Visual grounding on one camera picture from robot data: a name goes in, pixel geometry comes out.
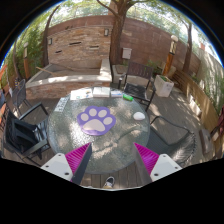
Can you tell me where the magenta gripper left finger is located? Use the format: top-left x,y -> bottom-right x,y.
40,142 -> 93,186

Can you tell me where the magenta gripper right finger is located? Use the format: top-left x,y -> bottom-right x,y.
133,142 -> 183,186

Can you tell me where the round glass patio table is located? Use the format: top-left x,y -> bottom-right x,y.
48,95 -> 150,174

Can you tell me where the black metal chair right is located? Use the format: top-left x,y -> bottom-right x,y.
147,116 -> 197,168

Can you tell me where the black metal chair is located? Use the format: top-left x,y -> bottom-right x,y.
147,116 -> 197,168
118,62 -> 156,110
2,102 -> 50,165

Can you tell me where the white sneaker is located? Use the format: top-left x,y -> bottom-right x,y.
103,176 -> 115,189

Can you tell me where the purple paw print mousepad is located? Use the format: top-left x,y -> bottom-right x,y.
77,106 -> 116,136

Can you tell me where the black metal chair left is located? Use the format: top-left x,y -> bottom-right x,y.
2,102 -> 50,165

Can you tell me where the printed white card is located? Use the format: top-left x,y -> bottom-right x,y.
54,97 -> 68,112

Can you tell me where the green oblong object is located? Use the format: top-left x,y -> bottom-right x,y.
123,94 -> 133,101

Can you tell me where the open white booklet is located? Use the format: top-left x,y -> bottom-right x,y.
70,88 -> 93,100

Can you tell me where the white book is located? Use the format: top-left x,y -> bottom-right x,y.
93,87 -> 110,97

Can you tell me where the small white paper pad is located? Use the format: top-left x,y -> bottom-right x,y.
111,90 -> 123,97

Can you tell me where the white square planter box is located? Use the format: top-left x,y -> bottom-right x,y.
154,75 -> 174,97

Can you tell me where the black metal chair far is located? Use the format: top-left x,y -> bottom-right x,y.
118,62 -> 156,110

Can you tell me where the stone raised planter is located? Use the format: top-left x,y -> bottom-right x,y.
26,58 -> 112,99

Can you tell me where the black mesh chair far left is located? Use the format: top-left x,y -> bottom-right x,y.
12,79 -> 31,113

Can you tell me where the tree trunk centre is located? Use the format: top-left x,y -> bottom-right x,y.
96,0 -> 139,64

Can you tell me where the white wall box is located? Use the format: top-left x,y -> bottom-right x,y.
122,48 -> 132,59

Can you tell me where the wooden lamp post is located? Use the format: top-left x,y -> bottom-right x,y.
162,35 -> 178,76

